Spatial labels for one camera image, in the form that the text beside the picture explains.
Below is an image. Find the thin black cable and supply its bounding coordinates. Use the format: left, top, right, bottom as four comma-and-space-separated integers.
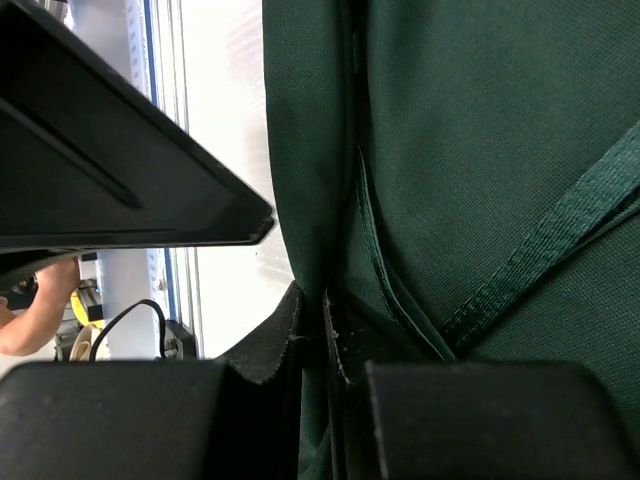
88, 298, 169, 361

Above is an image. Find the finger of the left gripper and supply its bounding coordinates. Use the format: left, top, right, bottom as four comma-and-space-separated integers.
1, 1, 274, 285

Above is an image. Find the person bare forearm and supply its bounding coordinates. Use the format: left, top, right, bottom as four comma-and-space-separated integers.
1, 257, 80, 357

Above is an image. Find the dark green cloth napkin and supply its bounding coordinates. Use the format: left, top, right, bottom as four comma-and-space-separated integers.
262, 1, 639, 479

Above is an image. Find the white slotted cable duct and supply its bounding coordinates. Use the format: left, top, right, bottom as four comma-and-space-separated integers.
124, 0, 152, 99

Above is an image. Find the aluminium rail beam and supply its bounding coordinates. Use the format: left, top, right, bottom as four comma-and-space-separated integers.
144, 0, 206, 361

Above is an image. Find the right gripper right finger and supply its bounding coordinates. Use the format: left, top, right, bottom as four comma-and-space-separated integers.
324, 294, 639, 479

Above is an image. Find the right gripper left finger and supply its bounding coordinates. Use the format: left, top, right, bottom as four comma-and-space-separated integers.
1, 286, 303, 479

